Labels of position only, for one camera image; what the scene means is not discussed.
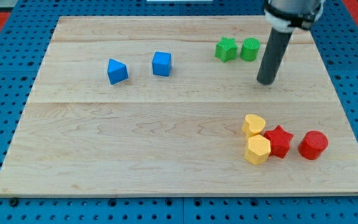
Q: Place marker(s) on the green star block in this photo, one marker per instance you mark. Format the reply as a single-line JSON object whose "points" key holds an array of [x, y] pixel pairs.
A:
{"points": [[226, 49]]}

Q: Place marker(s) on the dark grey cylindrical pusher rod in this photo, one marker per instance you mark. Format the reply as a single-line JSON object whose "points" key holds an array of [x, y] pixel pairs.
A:
{"points": [[275, 49]]}

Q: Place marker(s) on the green cylinder block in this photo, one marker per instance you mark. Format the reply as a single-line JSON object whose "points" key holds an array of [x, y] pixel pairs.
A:
{"points": [[250, 49]]}

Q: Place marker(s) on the blue cube block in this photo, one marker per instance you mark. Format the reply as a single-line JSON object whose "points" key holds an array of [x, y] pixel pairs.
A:
{"points": [[162, 64]]}

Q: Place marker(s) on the red star block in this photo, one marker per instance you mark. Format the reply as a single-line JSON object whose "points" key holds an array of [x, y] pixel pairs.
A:
{"points": [[280, 141]]}

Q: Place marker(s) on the blue triangular block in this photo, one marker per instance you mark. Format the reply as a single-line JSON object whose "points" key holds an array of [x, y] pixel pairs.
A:
{"points": [[117, 71]]}

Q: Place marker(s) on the red cylinder block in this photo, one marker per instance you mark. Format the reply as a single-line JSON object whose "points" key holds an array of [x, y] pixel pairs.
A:
{"points": [[313, 144]]}

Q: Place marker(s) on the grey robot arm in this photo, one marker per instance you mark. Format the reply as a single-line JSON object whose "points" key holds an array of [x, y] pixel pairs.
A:
{"points": [[285, 16]]}

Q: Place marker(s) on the light wooden board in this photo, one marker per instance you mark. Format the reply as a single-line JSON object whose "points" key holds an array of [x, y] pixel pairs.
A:
{"points": [[176, 136]]}

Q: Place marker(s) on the yellow hexagon block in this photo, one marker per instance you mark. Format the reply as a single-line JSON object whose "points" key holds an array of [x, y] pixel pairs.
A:
{"points": [[257, 149]]}

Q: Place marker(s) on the yellow heart block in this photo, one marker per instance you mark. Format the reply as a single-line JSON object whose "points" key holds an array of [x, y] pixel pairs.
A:
{"points": [[252, 125]]}

